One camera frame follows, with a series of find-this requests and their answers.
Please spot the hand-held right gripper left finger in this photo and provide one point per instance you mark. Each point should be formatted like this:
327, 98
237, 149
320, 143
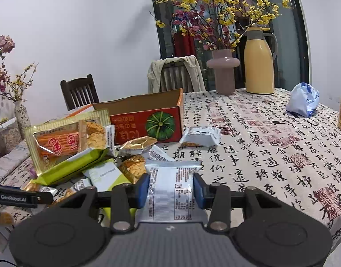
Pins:
142, 190

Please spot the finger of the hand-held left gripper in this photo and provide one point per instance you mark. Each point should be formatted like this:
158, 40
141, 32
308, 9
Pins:
45, 197

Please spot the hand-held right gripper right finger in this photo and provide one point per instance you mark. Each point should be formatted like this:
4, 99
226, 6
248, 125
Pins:
199, 192

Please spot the clear round cookie packet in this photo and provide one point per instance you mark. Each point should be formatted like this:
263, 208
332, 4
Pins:
133, 167

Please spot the white label-printed snack packet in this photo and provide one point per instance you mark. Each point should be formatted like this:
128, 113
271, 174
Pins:
173, 189

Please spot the silver cookie packet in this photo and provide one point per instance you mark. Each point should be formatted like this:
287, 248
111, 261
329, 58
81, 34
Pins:
78, 187

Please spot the white and green snack packet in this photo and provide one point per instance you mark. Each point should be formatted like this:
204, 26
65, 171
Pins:
109, 176

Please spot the lime green snack packet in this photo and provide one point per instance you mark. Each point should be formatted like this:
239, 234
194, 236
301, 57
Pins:
70, 167

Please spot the gold snack packet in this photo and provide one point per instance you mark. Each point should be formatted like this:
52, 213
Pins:
137, 144

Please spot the white grey snack packet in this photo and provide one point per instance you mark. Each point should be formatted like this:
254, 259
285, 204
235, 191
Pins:
199, 136

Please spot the orange pumpkin-print cardboard box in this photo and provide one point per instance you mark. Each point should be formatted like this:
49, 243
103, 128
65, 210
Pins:
131, 125

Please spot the grey patterned cloth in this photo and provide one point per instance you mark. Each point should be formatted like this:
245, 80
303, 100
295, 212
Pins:
9, 164

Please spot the clear white-lidded food container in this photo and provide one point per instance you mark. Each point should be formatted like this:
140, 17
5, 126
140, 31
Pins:
10, 139

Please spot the small floral ceramic vase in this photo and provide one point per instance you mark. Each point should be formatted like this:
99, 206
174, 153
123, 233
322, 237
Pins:
22, 119

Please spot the dark wooden chair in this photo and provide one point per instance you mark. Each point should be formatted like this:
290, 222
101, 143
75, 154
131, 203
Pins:
78, 90

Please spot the yellow blossom sprigs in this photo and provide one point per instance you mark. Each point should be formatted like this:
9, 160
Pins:
21, 83

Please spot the chair with beige jacket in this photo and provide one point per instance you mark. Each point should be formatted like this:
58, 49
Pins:
155, 75

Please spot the slatted wooden chair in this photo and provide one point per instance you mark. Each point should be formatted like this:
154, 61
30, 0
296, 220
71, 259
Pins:
173, 75

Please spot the pink glass vase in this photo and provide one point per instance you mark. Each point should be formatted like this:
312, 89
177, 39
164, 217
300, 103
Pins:
223, 72

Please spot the blue and white plastic bag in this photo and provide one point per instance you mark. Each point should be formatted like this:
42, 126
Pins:
302, 100

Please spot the yellow thermos jug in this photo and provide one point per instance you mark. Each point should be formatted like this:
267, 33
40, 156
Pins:
259, 61

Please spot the red hanging garment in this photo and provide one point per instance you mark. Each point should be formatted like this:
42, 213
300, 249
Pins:
184, 44

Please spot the dried pink roses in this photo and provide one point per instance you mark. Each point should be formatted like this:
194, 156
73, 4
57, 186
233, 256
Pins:
3, 44

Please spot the dark framed glass door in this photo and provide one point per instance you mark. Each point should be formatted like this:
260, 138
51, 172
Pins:
287, 47

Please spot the yellow and pink flower bouquet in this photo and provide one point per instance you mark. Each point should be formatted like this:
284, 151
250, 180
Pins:
215, 14

